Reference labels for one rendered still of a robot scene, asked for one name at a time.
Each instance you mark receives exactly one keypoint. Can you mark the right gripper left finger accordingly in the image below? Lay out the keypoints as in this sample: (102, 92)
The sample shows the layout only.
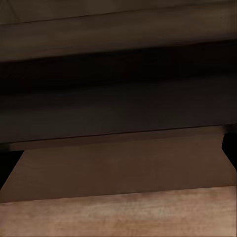
(8, 160)

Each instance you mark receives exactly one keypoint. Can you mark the cabinet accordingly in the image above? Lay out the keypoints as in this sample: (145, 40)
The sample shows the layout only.
(109, 97)

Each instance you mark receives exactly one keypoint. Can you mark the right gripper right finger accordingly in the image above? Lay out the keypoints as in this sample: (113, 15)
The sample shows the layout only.
(229, 146)

